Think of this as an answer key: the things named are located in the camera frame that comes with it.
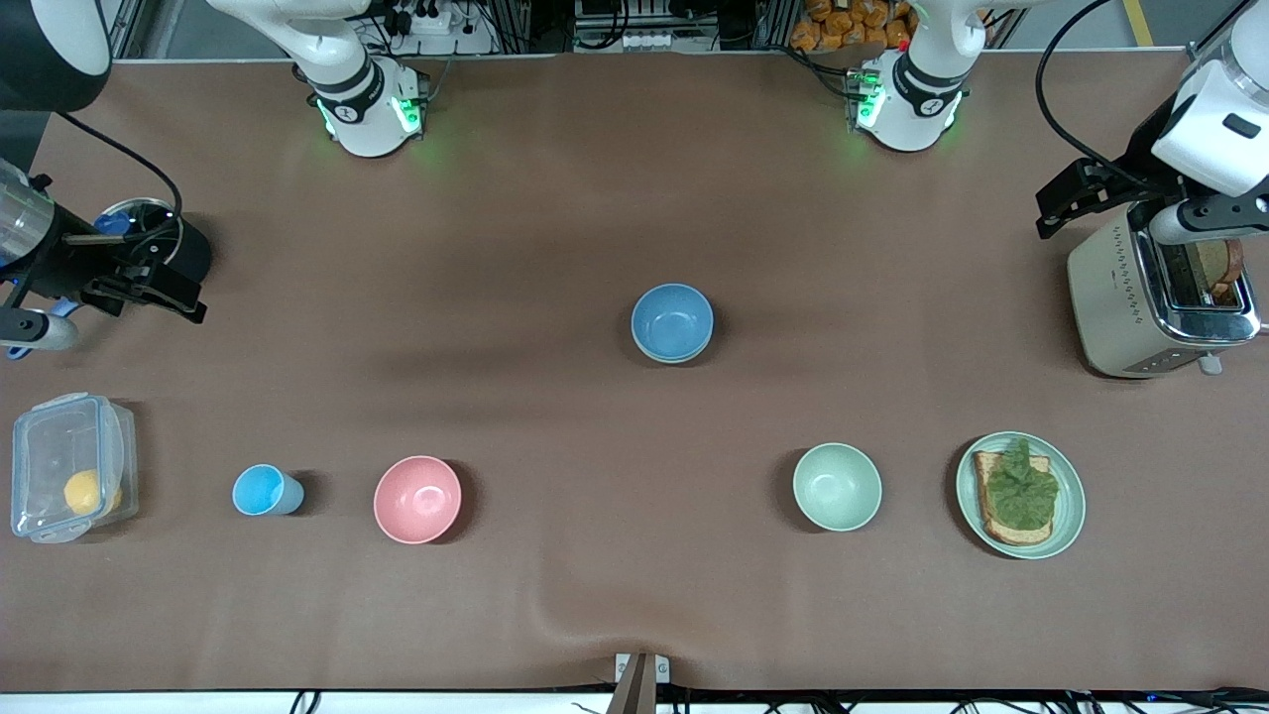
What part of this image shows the blue bowl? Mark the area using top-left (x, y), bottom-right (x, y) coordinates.
top-left (631, 284), bottom-right (715, 360)

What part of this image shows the light green bowl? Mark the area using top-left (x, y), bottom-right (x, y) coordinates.
top-left (634, 337), bottom-right (714, 365)
top-left (792, 442), bottom-right (883, 533)

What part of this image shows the pink bowl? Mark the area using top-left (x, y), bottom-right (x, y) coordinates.
top-left (373, 455), bottom-right (464, 545)

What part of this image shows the glass pan lid blue knob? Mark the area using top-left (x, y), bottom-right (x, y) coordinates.
top-left (97, 198), bottom-right (185, 261)

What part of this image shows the silver beige toaster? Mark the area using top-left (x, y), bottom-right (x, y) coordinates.
top-left (1069, 203), bottom-right (1263, 380)

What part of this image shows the brown bread slice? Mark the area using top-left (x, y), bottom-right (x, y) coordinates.
top-left (1195, 238), bottom-right (1244, 298)

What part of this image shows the clear plastic food container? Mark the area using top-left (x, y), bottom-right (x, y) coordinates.
top-left (10, 393), bottom-right (140, 544)

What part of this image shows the yellow lemon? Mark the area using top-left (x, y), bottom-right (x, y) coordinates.
top-left (63, 469), bottom-right (122, 517)

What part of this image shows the light blue cup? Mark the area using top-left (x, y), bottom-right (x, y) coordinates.
top-left (232, 464), bottom-right (305, 518)

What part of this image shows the light green plate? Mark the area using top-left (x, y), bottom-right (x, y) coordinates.
top-left (956, 431), bottom-right (1088, 560)

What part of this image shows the green lettuce leaf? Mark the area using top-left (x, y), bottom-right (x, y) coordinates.
top-left (986, 438), bottom-right (1060, 532)

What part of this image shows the bag of orange buns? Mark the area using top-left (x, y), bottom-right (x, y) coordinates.
top-left (790, 0), bottom-right (913, 53)

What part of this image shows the toast slice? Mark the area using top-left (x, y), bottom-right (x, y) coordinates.
top-left (973, 451), bottom-right (1054, 546)

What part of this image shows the white power strip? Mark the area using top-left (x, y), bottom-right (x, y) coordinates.
top-left (392, 5), bottom-right (457, 36)

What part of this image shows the black saucepan blue handle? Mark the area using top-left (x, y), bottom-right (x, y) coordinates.
top-left (8, 196), bottom-right (213, 360)

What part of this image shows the metal table edge bracket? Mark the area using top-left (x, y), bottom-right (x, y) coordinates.
top-left (615, 653), bottom-right (670, 714)

